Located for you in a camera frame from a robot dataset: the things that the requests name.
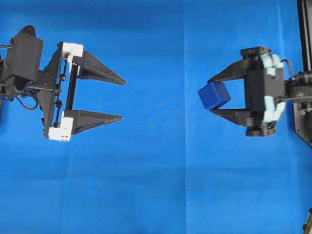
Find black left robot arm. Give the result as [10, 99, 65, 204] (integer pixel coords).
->
[0, 42, 125, 142]

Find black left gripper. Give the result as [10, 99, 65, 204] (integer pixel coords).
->
[36, 41, 126, 142]

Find blue table mat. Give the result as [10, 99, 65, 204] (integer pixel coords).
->
[0, 0, 312, 234]

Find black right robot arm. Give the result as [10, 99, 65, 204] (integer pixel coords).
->
[198, 46, 312, 145]

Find black aluminium frame rail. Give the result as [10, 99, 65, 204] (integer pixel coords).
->
[297, 0, 312, 72]

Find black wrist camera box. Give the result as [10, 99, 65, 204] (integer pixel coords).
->
[1, 25, 43, 82]

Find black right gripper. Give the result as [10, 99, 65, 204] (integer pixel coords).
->
[207, 46, 286, 137]

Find blue block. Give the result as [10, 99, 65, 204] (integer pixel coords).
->
[198, 81, 231, 110]

